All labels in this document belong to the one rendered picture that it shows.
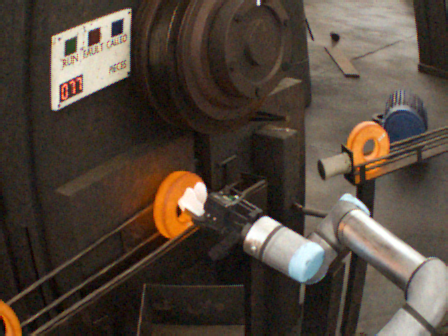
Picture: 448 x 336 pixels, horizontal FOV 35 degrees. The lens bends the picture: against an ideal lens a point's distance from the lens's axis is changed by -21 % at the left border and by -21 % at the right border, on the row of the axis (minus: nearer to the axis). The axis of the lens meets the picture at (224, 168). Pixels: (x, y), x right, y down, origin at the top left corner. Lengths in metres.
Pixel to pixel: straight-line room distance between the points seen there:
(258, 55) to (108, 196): 0.46
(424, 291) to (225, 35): 0.77
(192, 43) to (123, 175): 0.33
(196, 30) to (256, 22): 0.16
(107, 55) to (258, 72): 0.37
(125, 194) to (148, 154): 0.11
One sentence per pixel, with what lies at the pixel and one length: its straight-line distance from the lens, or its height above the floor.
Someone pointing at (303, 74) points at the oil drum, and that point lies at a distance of 4.89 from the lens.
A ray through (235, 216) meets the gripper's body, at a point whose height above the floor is 0.77.
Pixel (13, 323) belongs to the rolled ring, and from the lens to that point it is 1.60.
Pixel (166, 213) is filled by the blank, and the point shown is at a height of 0.76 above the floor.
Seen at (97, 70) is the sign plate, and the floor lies 1.11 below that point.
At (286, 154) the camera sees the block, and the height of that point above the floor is 0.75.
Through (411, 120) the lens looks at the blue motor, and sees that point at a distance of 4.02.
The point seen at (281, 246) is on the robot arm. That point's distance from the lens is 1.80.
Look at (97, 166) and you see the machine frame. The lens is 1.89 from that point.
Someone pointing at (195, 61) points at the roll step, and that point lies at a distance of 1.81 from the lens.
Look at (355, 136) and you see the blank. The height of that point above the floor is 0.75.
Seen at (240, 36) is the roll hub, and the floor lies 1.14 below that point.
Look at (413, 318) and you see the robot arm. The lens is 1.43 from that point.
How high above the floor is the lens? 1.56
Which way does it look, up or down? 22 degrees down
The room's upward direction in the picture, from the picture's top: 2 degrees counter-clockwise
